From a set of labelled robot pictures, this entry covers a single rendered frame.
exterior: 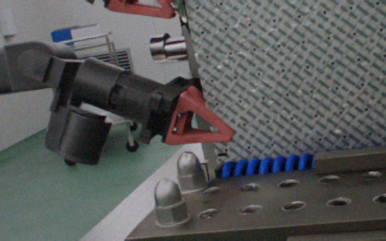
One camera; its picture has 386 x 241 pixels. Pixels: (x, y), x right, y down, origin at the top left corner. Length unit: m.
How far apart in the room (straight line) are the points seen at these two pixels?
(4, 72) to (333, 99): 0.40
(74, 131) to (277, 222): 0.32
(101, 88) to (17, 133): 5.87
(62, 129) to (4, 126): 5.70
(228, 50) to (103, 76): 0.16
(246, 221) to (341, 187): 0.11
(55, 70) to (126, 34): 6.15
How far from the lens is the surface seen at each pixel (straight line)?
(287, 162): 0.79
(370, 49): 0.77
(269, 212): 0.67
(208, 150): 0.93
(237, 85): 0.81
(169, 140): 0.82
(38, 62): 0.85
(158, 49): 0.91
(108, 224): 1.14
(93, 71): 0.85
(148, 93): 0.82
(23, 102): 6.84
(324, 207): 0.65
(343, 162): 0.74
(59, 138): 0.88
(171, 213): 0.68
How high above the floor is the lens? 1.27
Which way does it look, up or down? 12 degrees down
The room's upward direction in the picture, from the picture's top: 11 degrees counter-clockwise
